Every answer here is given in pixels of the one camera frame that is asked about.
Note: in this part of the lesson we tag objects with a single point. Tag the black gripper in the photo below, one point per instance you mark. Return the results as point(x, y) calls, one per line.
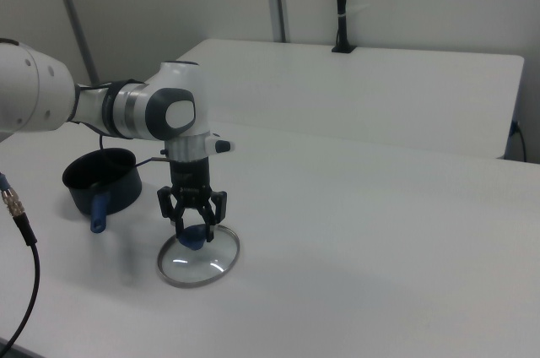
point(190, 180)

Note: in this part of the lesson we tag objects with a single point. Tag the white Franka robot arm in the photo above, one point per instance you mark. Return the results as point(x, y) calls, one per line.
point(139, 109)

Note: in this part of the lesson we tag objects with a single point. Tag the glass lid with blue knob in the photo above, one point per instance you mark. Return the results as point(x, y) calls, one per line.
point(193, 242)

